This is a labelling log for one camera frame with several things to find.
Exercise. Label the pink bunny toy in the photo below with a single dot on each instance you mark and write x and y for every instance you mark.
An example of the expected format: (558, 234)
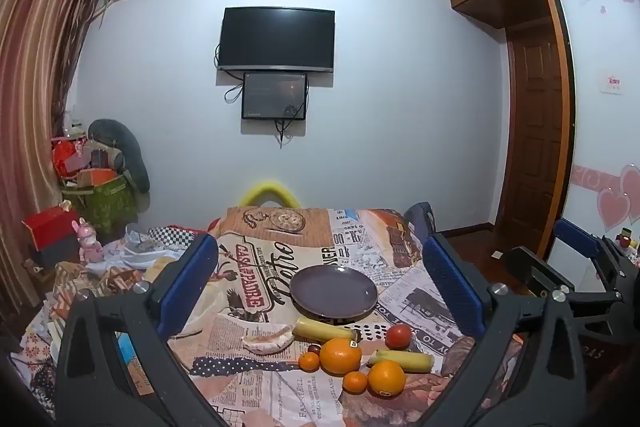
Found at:
(88, 242)

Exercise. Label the white blue crumpled cloth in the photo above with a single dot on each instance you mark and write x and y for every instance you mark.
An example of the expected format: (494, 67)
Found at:
(140, 247)

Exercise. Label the large orange with sticker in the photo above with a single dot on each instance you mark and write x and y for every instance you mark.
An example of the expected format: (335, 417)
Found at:
(340, 357)
(386, 378)

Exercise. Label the green patterned storage box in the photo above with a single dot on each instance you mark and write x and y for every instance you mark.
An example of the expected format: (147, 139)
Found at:
(107, 207)

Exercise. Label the orange flat box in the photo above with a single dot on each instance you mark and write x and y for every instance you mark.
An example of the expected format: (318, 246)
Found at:
(97, 177)

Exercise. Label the dark red grape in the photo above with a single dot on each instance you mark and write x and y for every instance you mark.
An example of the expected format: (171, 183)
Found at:
(314, 349)

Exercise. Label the red flat box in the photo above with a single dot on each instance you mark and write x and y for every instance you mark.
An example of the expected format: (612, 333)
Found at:
(50, 224)

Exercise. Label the black white checkered cloth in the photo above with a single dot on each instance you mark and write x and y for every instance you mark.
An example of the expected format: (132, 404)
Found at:
(175, 236)

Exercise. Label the white wardrobe door with hearts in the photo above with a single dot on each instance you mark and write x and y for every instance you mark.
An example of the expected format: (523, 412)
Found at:
(600, 132)

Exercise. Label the striped brown curtain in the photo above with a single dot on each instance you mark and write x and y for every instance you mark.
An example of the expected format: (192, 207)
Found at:
(35, 72)

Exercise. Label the red packaging pile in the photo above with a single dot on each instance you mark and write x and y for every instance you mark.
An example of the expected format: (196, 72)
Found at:
(67, 157)

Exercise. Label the brown wooden door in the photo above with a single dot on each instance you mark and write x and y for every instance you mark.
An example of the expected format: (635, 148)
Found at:
(537, 132)

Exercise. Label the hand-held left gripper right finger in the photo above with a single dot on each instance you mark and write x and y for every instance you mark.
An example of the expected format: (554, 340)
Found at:
(450, 282)

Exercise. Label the red tomato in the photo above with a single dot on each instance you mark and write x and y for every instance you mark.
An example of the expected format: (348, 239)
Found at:
(398, 337)

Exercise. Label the small tangerine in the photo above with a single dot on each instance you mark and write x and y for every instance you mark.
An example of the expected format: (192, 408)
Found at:
(309, 360)
(355, 382)

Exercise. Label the small black wall monitor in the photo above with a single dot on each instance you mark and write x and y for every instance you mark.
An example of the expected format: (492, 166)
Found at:
(274, 96)

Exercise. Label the black wall television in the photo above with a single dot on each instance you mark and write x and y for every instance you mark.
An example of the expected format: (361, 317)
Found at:
(276, 38)

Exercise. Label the pink wall sticker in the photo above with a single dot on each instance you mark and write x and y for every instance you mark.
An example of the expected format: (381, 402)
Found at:
(613, 84)

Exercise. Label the dark purple round plate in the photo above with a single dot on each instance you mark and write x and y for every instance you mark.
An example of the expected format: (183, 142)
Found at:
(334, 289)

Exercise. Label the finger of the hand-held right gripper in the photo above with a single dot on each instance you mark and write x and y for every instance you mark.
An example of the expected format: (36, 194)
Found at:
(575, 234)
(530, 267)

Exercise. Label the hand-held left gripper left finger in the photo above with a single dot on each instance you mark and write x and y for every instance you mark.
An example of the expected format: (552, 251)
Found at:
(192, 279)

